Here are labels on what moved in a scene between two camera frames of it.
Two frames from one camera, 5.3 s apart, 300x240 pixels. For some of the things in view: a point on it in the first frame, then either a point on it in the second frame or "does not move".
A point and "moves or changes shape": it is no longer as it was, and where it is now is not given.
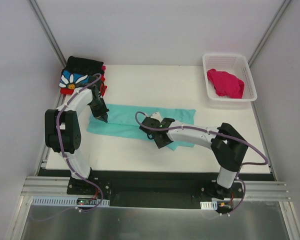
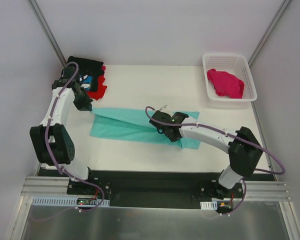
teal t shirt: [121, 122] moves or changes shape
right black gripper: [161, 140] → [159, 119]
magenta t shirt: [225, 83] does not move
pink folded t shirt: [103, 68] does not move
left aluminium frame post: [49, 32] does not move
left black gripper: [100, 111] → [84, 104]
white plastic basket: [237, 66] does not move
